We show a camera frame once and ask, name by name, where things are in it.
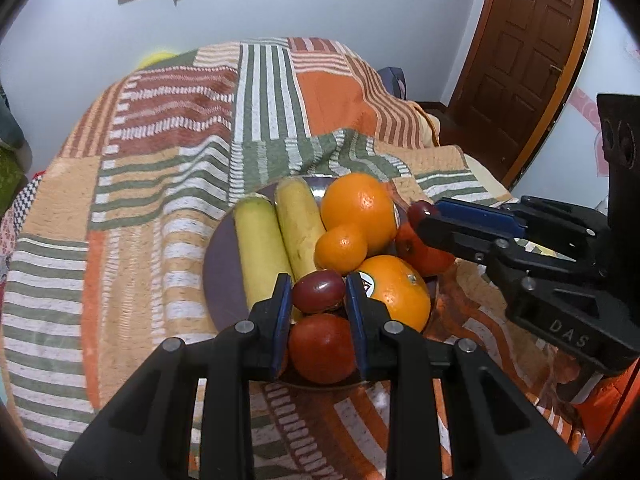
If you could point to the purple plate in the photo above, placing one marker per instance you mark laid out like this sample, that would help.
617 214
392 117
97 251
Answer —
225 280

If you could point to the large orange with sticker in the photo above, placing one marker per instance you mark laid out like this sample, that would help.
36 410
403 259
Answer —
400 295

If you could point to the striped patchwork blanket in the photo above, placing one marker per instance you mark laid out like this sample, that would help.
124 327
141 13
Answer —
150 185

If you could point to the purple backpack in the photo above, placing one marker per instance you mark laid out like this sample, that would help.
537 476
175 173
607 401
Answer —
395 82

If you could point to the dark red jujube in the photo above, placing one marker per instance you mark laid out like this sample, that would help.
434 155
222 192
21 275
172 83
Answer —
420 210

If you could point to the checkered cloth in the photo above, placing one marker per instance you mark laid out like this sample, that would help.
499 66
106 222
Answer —
25 202

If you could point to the dark red grape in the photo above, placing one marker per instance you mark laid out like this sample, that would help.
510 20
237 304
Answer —
317 290

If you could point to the yellow banana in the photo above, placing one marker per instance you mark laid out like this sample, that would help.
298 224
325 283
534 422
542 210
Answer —
260 255
300 225

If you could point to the small mandarin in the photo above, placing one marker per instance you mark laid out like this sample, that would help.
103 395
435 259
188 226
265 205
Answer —
340 250

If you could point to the yellow round object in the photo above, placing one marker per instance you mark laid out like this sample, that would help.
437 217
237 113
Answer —
155 58

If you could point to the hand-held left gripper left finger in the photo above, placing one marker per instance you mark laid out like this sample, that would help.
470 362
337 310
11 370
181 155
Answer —
282 330

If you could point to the brown wooden door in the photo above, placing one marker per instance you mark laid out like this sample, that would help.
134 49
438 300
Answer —
520 70

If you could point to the red tomato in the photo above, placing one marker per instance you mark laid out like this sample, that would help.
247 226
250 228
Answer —
320 350
427 257

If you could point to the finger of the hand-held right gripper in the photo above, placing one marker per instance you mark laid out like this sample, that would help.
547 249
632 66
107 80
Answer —
475 216
455 240

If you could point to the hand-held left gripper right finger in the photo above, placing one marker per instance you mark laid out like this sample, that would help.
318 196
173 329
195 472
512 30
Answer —
357 325

